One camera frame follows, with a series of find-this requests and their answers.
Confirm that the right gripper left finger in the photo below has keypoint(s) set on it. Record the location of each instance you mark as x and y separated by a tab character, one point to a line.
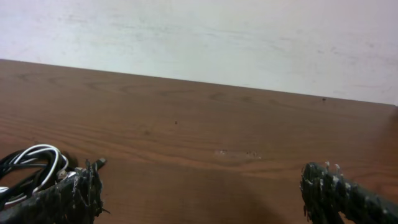
76	199

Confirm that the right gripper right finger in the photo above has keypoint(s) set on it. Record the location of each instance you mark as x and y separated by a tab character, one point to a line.
328	195

